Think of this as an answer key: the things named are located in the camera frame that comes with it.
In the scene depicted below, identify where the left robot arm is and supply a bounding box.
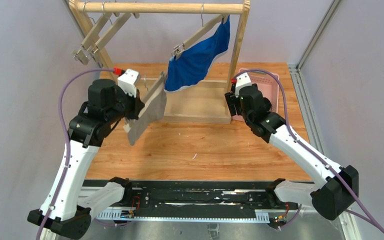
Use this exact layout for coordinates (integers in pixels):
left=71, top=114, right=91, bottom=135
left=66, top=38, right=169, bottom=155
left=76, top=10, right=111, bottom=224
left=27, top=79, right=144, bottom=240

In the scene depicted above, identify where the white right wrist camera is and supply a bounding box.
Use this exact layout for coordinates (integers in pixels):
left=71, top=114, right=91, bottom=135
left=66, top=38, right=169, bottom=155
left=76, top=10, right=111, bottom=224
left=231, top=72, right=252, bottom=98

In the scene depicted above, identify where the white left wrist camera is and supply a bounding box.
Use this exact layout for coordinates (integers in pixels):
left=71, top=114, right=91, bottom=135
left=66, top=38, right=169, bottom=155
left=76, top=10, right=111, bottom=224
left=117, top=68, right=141, bottom=98

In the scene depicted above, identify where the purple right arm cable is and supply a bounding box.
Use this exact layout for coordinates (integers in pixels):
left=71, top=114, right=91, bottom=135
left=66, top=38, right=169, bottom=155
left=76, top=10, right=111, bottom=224
left=231, top=68, right=384, bottom=239

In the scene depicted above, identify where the wooden clip hanger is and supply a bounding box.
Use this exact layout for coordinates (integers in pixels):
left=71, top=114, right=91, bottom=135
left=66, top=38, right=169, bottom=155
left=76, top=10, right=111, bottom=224
left=81, top=1, right=140, bottom=63
left=69, top=0, right=112, bottom=66

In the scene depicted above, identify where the empty wooden clip hanger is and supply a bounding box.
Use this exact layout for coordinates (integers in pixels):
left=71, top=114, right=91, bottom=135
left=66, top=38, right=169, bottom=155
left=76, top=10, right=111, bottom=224
left=69, top=0, right=112, bottom=66

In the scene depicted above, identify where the wooden hanger with blue underwear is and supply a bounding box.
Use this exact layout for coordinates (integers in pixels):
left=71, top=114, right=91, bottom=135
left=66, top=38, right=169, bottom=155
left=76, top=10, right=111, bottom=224
left=169, top=2, right=230, bottom=61

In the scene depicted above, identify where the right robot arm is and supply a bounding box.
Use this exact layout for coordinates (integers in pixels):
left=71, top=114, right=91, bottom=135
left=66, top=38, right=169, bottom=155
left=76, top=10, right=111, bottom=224
left=225, top=84, right=359, bottom=220

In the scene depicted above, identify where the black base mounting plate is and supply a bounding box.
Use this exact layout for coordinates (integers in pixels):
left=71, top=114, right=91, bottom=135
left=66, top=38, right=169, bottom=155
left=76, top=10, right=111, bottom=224
left=85, top=179, right=312, bottom=220

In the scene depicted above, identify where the wooden hanger with grey underwear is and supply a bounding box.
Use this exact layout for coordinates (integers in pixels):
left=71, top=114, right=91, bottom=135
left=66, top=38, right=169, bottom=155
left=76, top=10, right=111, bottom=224
left=139, top=71, right=167, bottom=122

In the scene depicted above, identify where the pink plastic basket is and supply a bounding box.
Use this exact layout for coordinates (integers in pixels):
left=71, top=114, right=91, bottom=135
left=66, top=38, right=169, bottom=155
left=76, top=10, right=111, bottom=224
left=248, top=72, right=279, bottom=113

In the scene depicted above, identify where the wooden clothes rack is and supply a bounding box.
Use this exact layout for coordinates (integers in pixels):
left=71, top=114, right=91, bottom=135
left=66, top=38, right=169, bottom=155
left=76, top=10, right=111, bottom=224
left=68, top=0, right=251, bottom=125

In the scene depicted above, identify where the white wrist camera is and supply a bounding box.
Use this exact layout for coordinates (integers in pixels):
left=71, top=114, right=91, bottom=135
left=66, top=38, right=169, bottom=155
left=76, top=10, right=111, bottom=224
left=117, top=68, right=141, bottom=98
left=231, top=72, right=252, bottom=98

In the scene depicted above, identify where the grey underwear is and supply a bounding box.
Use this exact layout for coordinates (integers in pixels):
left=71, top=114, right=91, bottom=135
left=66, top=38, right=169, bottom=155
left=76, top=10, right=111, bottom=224
left=123, top=84, right=167, bottom=146

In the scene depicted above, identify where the blue underwear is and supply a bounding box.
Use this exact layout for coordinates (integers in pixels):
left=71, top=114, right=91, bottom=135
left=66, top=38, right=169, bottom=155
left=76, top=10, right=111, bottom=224
left=164, top=16, right=231, bottom=93

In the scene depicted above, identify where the aluminium frame rail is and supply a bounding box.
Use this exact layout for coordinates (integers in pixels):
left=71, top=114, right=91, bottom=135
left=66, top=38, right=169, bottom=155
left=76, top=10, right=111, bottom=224
left=288, top=0, right=362, bottom=240

